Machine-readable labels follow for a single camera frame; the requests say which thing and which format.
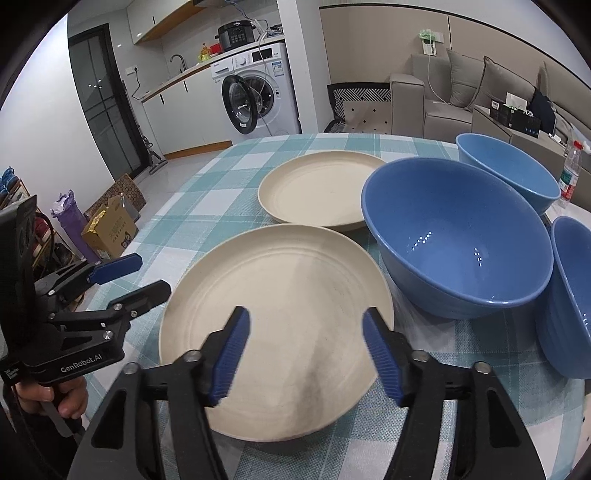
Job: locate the beige round plate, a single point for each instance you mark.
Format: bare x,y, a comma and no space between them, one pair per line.
286,286
318,189

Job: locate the white kitchen counter cabinet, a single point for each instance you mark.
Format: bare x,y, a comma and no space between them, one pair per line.
194,115

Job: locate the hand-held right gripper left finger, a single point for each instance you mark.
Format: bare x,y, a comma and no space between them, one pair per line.
228,360

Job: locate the grey side cabinet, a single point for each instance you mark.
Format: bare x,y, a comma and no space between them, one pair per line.
482,127

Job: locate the person's left hand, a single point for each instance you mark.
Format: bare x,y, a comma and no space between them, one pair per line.
69,397

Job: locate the yellow bottle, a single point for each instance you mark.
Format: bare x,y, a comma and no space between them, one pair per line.
204,54

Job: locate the shoe rack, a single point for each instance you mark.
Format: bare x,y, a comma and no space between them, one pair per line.
9,184

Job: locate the white box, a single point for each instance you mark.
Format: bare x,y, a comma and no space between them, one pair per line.
515,100

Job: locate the purple bag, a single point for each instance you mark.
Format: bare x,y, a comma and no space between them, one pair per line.
71,221

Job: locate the black framed glass door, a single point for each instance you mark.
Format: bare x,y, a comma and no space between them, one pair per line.
106,115

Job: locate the blue bowl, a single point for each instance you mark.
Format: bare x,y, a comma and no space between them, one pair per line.
572,323
438,221
498,157

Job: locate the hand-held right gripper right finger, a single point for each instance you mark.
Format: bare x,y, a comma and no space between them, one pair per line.
383,360

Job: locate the white upper kitchen cabinets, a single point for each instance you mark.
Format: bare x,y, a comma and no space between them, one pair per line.
157,18

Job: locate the clear plastic water bottle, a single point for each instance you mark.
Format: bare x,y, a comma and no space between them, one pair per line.
571,175

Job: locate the kitchen faucet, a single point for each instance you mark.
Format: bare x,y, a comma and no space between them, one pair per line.
178,59

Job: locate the person's left forearm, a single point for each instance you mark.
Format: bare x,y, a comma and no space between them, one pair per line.
27,443

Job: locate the red box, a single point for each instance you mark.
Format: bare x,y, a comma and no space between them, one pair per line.
215,48

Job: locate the brown patterned board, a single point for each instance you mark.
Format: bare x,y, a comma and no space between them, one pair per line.
124,189

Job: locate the white washing machine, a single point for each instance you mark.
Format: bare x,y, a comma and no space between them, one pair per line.
277,74

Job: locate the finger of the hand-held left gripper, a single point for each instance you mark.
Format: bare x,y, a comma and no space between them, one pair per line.
115,268
143,297

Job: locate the dark clothing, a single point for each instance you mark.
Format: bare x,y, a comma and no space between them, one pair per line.
542,110

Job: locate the green wall charger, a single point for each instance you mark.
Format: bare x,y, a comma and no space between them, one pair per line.
429,41

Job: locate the black pressure cooker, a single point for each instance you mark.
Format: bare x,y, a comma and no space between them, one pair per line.
235,34

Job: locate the cardboard box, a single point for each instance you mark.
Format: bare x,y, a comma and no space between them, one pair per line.
111,230

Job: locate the floor mop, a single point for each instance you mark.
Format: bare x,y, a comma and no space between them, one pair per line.
154,159

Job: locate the white marble side table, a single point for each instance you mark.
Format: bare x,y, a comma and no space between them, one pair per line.
575,211

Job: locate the grey sofa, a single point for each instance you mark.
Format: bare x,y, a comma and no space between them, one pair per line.
443,117

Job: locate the grey sofa cushion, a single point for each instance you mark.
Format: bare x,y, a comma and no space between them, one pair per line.
503,85
461,76

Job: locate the black box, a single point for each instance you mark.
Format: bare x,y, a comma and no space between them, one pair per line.
515,120

